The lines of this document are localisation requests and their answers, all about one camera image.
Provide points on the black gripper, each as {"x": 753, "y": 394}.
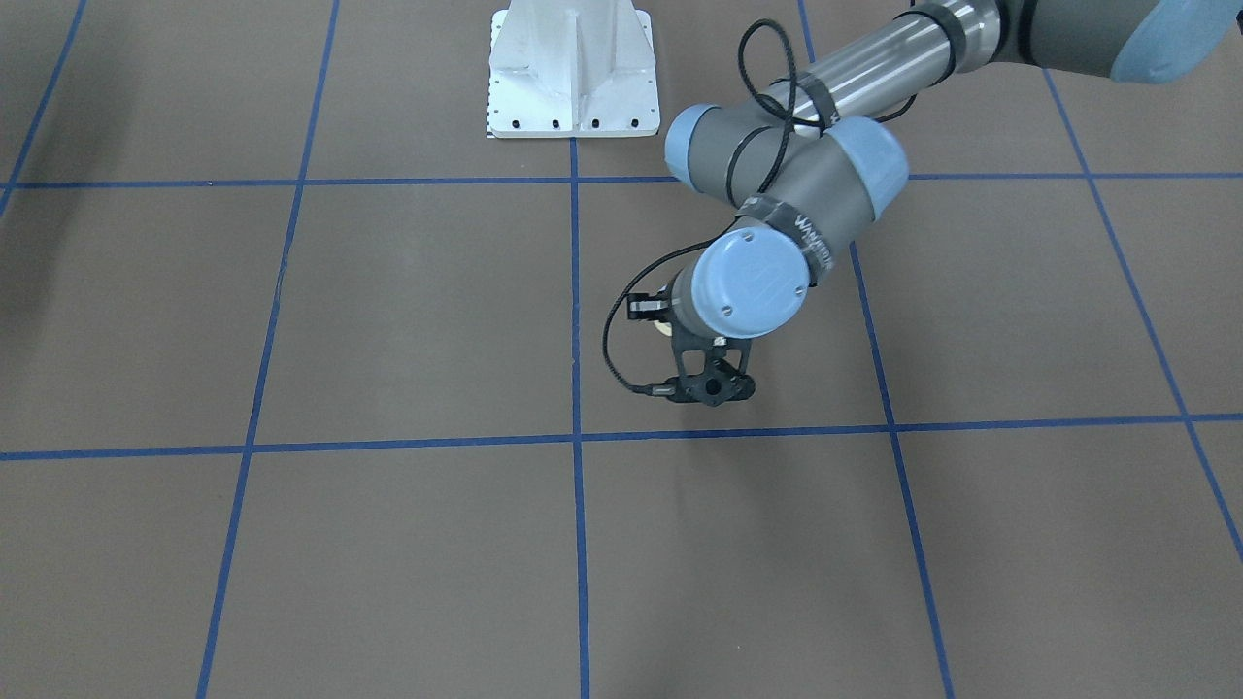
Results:
{"x": 643, "y": 308}

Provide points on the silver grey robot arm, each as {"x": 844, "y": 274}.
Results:
{"x": 806, "y": 165}

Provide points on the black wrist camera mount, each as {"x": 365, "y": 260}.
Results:
{"x": 723, "y": 377}

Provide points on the white pedestal column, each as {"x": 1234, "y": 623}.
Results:
{"x": 572, "y": 69}

